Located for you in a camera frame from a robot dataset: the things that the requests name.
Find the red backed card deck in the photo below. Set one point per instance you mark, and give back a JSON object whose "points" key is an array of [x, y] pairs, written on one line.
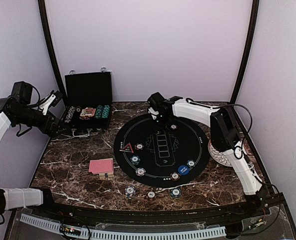
{"points": [[104, 168]]}

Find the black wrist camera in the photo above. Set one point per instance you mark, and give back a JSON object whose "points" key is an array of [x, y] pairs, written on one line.
{"points": [[155, 101], [23, 91]]}

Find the clear round dealer button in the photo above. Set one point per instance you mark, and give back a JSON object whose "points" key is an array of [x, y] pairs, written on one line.
{"points": [[89, 109]]}

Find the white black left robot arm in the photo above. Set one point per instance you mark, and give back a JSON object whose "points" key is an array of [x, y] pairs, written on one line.
{"points": [[13, 113]]}

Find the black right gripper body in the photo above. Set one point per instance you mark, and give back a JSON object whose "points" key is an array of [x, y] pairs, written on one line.
{"points": [[165, 120]]}

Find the brown white chip stack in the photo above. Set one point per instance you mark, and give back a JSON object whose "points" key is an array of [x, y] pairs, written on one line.
{"points": [[151, 195]]}

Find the green chip row right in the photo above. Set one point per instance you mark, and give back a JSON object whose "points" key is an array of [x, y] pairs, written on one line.
{"points": [[105, 112]]}

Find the brown chips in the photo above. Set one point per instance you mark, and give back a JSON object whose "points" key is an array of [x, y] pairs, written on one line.
{"points": [[139, 146], [174, 127], [174, 176]]}

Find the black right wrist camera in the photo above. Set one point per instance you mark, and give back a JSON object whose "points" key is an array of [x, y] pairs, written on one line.
{"points": [[155, 101]]}

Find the blue small blind button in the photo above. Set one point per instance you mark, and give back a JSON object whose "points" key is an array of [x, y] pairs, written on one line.
{"points": [[183, 170]]}

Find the floral patterned ceramic plate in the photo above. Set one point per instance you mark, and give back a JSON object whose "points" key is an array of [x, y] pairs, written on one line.
{"points": [[218, 156]]}

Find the white slotted cable duct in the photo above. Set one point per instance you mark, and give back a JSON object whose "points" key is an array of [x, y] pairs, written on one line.
{"points": [[125, 233]]}

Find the green blue chip stack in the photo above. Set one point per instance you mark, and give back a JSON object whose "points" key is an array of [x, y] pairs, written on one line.
{"points": [[175, 193]]}

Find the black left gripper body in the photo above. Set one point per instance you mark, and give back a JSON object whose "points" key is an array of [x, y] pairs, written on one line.
{"points": [[50, 131]]}

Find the black poker chip case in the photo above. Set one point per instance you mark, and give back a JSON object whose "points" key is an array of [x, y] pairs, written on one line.
{"points": [[88, 90]]}

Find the green chip row left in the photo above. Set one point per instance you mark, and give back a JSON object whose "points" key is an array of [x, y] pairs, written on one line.
{"points": [[98, 112]]}

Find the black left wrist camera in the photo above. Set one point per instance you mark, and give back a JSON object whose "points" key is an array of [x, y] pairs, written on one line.
{"points": [[23, 91]]}

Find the red dice set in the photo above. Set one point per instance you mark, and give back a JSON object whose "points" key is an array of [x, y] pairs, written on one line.
{"points": [[85, 118]]}

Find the blue white chip stack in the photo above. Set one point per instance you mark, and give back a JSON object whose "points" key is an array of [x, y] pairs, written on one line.
{"points": [[130, 191]]}

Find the cased playing card deck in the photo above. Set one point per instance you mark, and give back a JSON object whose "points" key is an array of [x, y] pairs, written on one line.
{"points": [[84, 114]]}

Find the blue orange chip row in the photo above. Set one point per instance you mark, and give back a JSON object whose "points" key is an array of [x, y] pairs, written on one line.
{"points": [[70, 114]]}

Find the green chip row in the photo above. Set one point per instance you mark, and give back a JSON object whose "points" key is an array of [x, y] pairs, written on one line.
{"points": [[98, 112], [105, 112]]}

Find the round black poker mat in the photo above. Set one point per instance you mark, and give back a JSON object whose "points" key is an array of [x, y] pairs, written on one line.
{"points": [[163, 151]]}

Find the green chips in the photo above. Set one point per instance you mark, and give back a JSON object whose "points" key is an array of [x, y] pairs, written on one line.
{"points": [[191, 163], [135, 160]]}

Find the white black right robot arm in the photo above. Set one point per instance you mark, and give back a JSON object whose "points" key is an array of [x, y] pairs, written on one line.
{"points": [[225, 136]]}

